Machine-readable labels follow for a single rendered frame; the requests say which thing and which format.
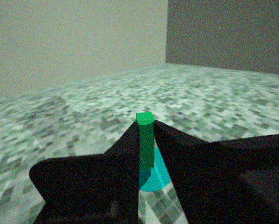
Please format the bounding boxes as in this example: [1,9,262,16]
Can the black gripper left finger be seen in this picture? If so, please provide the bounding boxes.
[29,122,140,224]

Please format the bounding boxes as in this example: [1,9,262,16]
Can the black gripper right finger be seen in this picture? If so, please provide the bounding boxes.
[154,120,279,224]

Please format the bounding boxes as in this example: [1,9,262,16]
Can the green rectangular post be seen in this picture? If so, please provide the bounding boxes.
[136,112,155,170]

